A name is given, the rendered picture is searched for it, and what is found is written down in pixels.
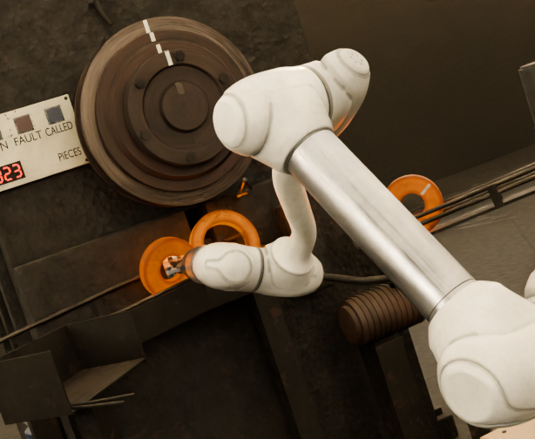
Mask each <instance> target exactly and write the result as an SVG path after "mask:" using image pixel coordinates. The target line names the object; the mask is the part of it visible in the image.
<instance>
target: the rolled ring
mask: <svg viewBox="0 0 535 439"><path fill-rule="evenodd" d="M217 225H227V226H231V227H233V228H234V229H236V230H237V231H238V232H239V233H240V234H241V236H242V238H243V239H244V241H245V245H246V246H249V247H261V243H260V238H259V235H258V233H257V231H256V229H255V228H254V226H253V224H252V223H251V222H250V221H249V220H248V219H247V218H246V217H244V216H243V215H241V214H239V213H237V212H234V211H229V210H217V211H213V212H210V213H208V214H206V215H205V216H203V217H202V218H201V219H200V220H199V221H198V222H197V224H196V225H195V226H194V228H193V230H192V232H191V235H190V239H189V244H190V245H191V246H192V247H193V248H195V247H198V246H204V238H205V234H206V232H207V230H208V229H209V228H211V227H213V226H217Z"/></svg>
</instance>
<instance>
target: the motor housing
mask: <svg viewBox="0 0 535 439"><path fill-rule="evenodd" d="M337 315H338V321H339V324H340V327H341V330H342V332H343V334H344V335H345V337H346V338H347V339H348V341H350V342H351V343H353V344H355V345H357V346H358V347H359V349H360V353H361V356H362V360H363V363H364V366H365V368H366V371H367V374H368V377H369V381H370V384H371V387H372V390H373V393H374V396H375V398H376V403H377V406H378V408H379V411H380V414H381V417H382V419H383V425H384V428H385V430H386V433H387V436H388V438H389V439H434V437H433V434H432V431H431V428H430V424H429V421H428V418H427V415H426V412H425V409H424V406H423V402H422V399H421V396H420V394H419V391H418V387H417V384H416V380H415V377H414V375H413V372H412V369H411V366H410V361H409V358H408V356H407V353H406V350H405V347H404V345H403V339H402V337H401V336H399V335H393V334H396V333H398V332H401V331H402V330H404V329H407V328H410V327H412V326H415V325H416V324H418V323H421V322H423V321H424V320H425V318H424V317H423V316H422V315H421V314H420V312H419V311H418V310H417V309H416V308H415V307H414V306H413V305H412V304H411V303H410V301H409V300H408V299H407V298H406V297H405V296H404V295H403V294H402V293H401V292H400V291H399V289H398V288H397V287H395V288H391V287H390V286H389V282H385V283H383V284H380V285H378V286H376V287H372V288H370V289H368V290H365V291H363V292H361V293H359V294H355V295H353V296H351V297H348V298H347V299H345V301H343V302H341V304H340V306H339V309H338V314H337Z"/></svg>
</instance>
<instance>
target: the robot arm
mask: <svg viewBox="0 0 535 439"><path fill-rule="evenodd" d="M369 78H370V71H369V64H368V62H367V60H366V59H365V58H364V57H363V56H362V55H361V54H360V53H358V52H357V51H354V50H351V49H338V50H335V51H331V52H330V53H328V54H326V55H325V56H324V57H323V58H322V60H321V61H314V62H310V63H307V64H302V65H298V66H294V67H281V68H276V69H272V70H269V71H263V72H260V73H256V74H254V75H251V76H248V77H246V78H243V79H242V80H240V81H238V82H237V83H235V84H233V85H232V86H231V87H229V88H228V89H227V90H226V91H225V92H224V95H223V96H222V97H221V98H220V100H219V101H218V102H217V104H216V106H215V107H214V110H213V126H214V130H215V131H216V134H217V136H218V138H219V139H220V141H221V142H222V144H223V145H224V146H225V147H226V148H227V149H229V150H230V151H232V152H235V153H238V154H240V155H242V156H251V157H252V158H253V159H256V160H258V161H260V162H261V163H263V164H265V165H268V166H270V167H272V168H273V171H272V177H273V183H274V189H275V192H276V194H277V197H278V199H279V201H280V203H281V207H282V209H283V211H284V213H285V215H286V217H287V220H288V224H289V225H290V228H291V231H292V233H291V235H290V237H280V238H279V239H277V240H276V241H274V242H272V243H270V244H267V245H265V247H249V246H244V245H240V244H237V243H226V242H217V243H213V244H209V245H207V246H198V247H195V248H193V249H191V250H189V251H187V252H186V253H185V255H180V256H179V257H177V256H170V257H167V258H166V259H165V260H164V261H163V266H164V269H165V271H166V274H167V277H168V278H172V277H173V276H174V275H176V274H175V273H178V274H184V275H185V276H186V277H188V278H189V279H191V280H193V281H195V282H197V283H200V284H205V285H206V286H208V287H211V288H215V289H220V290H224V291H243V292H253V293H258V294H264V295H269V296H277V297H300V296H304V295H308V294H312V293H313V292H314V291H315V290H316V289H317V288H318V287H319V286H320V285H321V283H322V279H323V269H322V264H321V262H320V261H319V260H318V259H317V258H316V257H315V256H314V255H313V254H312V251H313V248H314V245H315V240H316V225H315V219H314V215H313V213H312V210H311V206H310V204H309V201H308V195H307V193H306V190H307V191H308V192H309V193H310V194H311V195H312V196H313V197H314V198H315V200H316V201H317V202H318V203H319V204H320V205H321V206H322V207H323V208H324V209H325V211H326V212H327V213H328V214H329V215H330V216H331V217H332V218H333V219H334V220H335V222H336V223H337V224H338V225H339V226H340V227H341V228H342V229H343V230H344V231H345V232H346V233H347V235H348V236H349V237H350V238H351V239H352V240H353V241H354V242H355V243H356V244H357V245H358V246H359V247H360V248H361V249H362V250H363V251H364V252H365V253H366V254H367V255H368V257H369V258H370V259H371V260H372V261H373V262H374V263H375V264H376V265H377V266H378V268H379V269H380V270H381V271H382V272H383V273H384V274H385V275H386V276H387V277H388V278H389V280H390V281H391V282H392V283H393V284H394V285H395V286H396V287H397V288H398V289H399V291H400V292H401V293H402V294H403V295H404V296H405V297H406V298H407V299H408V300H409V301H410V303H411V304H412V305H413V306H414V307H415V308H416V309H417V310H418V311H419V312H420V314H421V315H422V316H423V317H424V318H425V319H426V320H427V321H428V322H429V323H430V325H429V345H430V349H431V351H432V352H433V354H434V356H435V358H436V360H437V379H438V385H439V388H440V391H441V394H442V396H443V398H444V400H445V402H446V403H447V405H448V406H449V408H450V409H451V410H452V411H453V412H454V413H455V414H456V415H457V416H458V417H459V418H460V419H462V420H463V421H465V422H467V423H469V424H470V425H473V426H476V427H480V428H486V429H501V428H508V427H512V426H516V425H519V424H522V423H525V422H529V421H531V420H533V419H535V270H534V271H533V272H532V273H531V275H530V277H529V279H528V281H527V283H526V286H525V298H523V297H521V296H519V295H517V294H515V293H513V292H512V291H511V290H509V289H508V288H506V287H504V286H503V285H501V284H500V283H498V282H493V281H483V280H479V281H476V280H475V279H474V278H473V277H472V276H471V275H470V274H469V273H468V272H467V271H466V270H465V269H464V268H463V267H462V266H461V265H460V263H459V262H458V261H457V260H456V259H455V258H454V257H453V256H452V255H451V254H450V253H449V252H448V251H447V250H446V249H445V248H444V247H443V246H442V245H441V244H440V243H439V242H438V241H437V240H436V239H435V238H434V237H433V236H432V234H431V233H430V232H429V231H428V230H427V229H426V228H425V227H424V226H423V225H422V224H421V223H420V222H419V221H418V220H417V219H416V218H415V217H414V216H413V215H412V214H411V213H410V212H409V211H408V210H407V209H406V208H405V207H404V205H403V204H402V203H401V202H400V201H399V200H398V199H397V198H396V197H395V196H394V195H393V194H392V193H391V192H390V191H389V190H388V189H387V188H386V187H385V186H384V185H383V184H382V183H381V182H380V181H379V180H378V179H377V178H376V176H375V175H374V174H373V173H372V172H371V171H370V170H369V169H368V168H367V167H366V166H365V165H364V164H363V163H362V162H361V161H360V160H359V159H358V158H357V157H356V156H355V155H354V154H353V153H352V152H351V151H350V150H349V149H348V147H347V146H346V145H345V144H344V143H343V142H342V141H341V140H340V139H339V138H338V136H339V135H340V134H341V133H342V132H343V131H344V129H345V128H346V127H347V126H348V125H349V123H350V121H351V120H352V118H353V117H354V116H355V114H356V113H357V111H358V110H359V108H360V106H361V105H362V102H363V100H364V99H365V96H366V93H367V90H368V87H369ZM305 189H306V190H305Z"/></svg>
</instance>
